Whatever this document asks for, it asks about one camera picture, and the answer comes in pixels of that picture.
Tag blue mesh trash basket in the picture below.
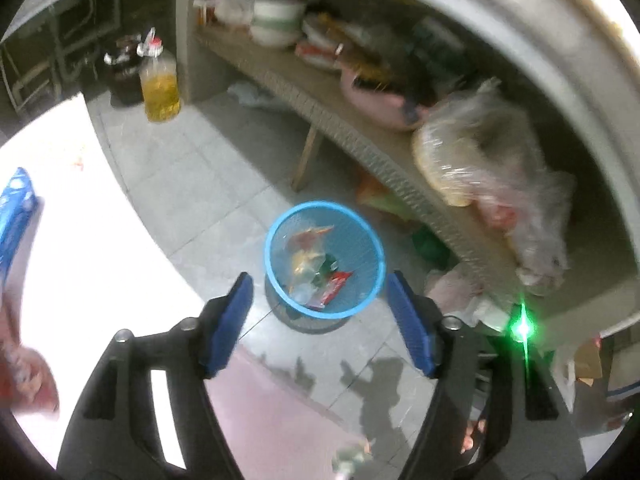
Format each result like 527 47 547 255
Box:
264 200 386 335

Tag green label plastic bottle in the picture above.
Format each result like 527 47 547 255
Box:
312 254 338 287

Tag perforated metal shelf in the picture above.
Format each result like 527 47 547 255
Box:
194 26 521 304

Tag stacked white bowls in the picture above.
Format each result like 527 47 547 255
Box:
250 0 307 49

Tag cooking oil jug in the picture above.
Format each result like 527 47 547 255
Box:
137 27 181 122

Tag pink basin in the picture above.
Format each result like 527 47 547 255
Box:
340 67 428 131

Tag orange green bag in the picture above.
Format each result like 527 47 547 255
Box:
356 169 416 222

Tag red snack wrapper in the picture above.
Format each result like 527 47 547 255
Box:
307 271 352 310

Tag blue toothpaste box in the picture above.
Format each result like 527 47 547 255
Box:
1 167 40 292

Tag yellow contents plastic bag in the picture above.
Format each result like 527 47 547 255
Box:
411 78 576 296

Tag person's right hand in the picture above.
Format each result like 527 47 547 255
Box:
460 418 486 453

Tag clear red snack bag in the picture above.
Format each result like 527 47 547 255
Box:
285 226 334 257

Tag kitchen counter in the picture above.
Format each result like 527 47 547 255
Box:
0 0 640 281

